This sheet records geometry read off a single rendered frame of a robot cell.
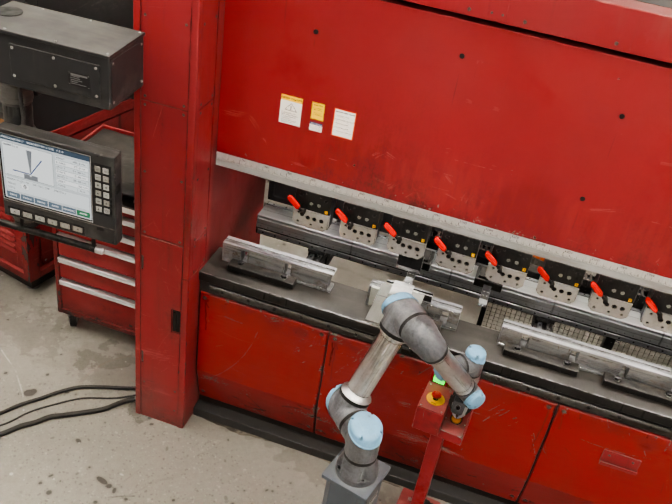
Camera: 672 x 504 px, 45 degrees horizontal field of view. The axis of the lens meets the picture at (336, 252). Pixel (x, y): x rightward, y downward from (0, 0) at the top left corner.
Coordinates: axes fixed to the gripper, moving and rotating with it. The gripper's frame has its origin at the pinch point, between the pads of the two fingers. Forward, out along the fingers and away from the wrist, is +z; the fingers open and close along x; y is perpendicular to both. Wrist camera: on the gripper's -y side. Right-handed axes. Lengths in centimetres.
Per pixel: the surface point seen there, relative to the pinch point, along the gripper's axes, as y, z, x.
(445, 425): -3.1, 3.2, 2.9
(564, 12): 43, -147, 7
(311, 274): 30, -17, 77
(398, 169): 36, -77, 49
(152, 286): 1, -6, 137
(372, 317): 10, -25, 42
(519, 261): 38, -53, -3
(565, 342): 40, -20, -30
